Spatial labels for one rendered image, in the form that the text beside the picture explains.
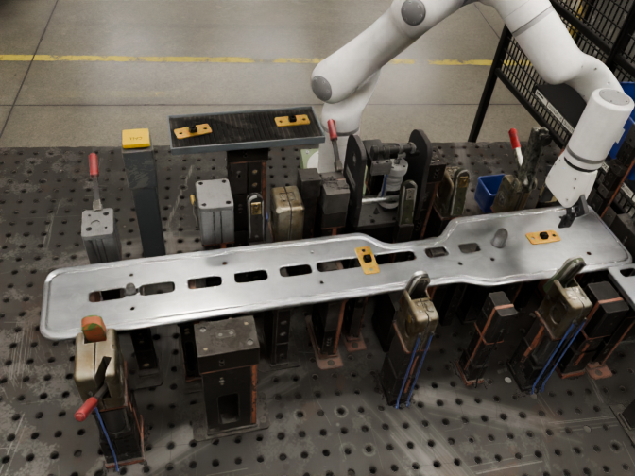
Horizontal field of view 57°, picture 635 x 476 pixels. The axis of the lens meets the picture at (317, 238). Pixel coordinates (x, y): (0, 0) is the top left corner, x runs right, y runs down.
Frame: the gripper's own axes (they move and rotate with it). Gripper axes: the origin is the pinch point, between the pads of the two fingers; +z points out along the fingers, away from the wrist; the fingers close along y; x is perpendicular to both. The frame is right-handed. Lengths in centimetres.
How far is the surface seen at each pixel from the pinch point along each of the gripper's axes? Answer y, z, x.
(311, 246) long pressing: -6, 10, -58
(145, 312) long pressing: 6, 10, -97
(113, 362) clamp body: 21, 4, -102
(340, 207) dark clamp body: -15, 6, -49
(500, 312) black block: 19.4, 10.1, -21.0
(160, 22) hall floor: -338, 113, -84
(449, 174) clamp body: -19.4, 2.4, -19.0
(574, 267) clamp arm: 18.4, -1.2, -6.6
